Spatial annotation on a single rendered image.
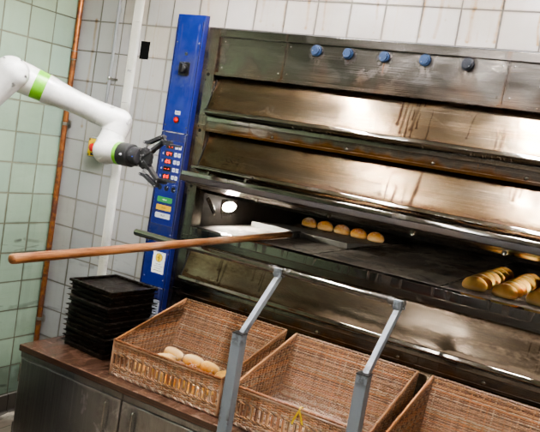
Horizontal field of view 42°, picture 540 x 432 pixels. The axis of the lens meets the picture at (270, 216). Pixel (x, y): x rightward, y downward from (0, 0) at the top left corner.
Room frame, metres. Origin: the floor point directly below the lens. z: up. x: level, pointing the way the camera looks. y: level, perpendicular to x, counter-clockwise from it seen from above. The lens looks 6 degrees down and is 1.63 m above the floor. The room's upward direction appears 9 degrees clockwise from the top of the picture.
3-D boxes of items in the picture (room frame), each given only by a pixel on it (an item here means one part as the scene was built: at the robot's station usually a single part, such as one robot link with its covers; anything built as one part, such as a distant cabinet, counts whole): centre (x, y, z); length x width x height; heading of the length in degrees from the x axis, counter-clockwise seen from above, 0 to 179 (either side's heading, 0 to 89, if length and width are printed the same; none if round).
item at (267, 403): (2.61, -0.32, 0.72); 0.56 x 0.49 x 0.28; 61
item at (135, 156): (2.76, 0.53, 1.49); 0.09 x 0.07 x 0.08; 61
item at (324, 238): (3.71, -0.24, 1.20); 0.55 x 0.36 x 0.03; 62
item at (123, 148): (2.80, 0.59, 1.49); 0.12 x 0.06 x 0.09; 151
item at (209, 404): (2.91, 0.20, 0.72); 0.56 x 0.49 x 0.28; 61
